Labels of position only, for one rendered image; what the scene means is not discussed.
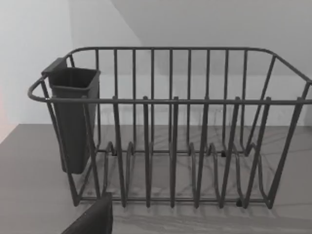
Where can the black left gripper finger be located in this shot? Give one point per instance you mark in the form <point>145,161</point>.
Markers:
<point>96,218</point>

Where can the dark grey cutlery holder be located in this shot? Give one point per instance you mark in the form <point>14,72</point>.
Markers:
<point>73,117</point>

